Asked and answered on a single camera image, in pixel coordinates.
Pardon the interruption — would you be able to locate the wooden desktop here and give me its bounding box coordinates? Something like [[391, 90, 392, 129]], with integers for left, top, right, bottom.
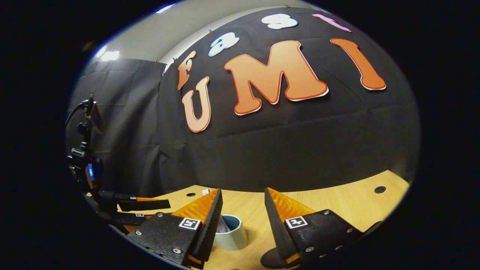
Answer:
[[112, 169, 410, 270]]

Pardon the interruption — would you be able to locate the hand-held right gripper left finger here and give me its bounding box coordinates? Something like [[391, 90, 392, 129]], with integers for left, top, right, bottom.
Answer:
[[126, 188, 224, 270]]

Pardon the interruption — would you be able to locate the ceiling light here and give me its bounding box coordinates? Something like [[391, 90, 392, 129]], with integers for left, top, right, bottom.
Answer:
[[96, 47, 120, 62]]

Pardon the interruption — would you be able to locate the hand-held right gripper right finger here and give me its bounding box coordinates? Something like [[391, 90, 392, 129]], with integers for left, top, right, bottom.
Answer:
[[264, 187, 363, 269]]

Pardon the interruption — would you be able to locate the dark brown round coaster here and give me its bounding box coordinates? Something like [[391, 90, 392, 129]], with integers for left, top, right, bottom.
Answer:
[[261, 247, 291, 269]]

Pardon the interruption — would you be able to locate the black backdrop cloth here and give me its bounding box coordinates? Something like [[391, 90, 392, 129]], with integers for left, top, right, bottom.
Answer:
[[69, 6, 420, 199]]

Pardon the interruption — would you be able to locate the light blue cup wooden handle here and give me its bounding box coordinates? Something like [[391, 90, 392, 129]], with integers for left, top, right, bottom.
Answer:
[[214, 214, 249, 252]]

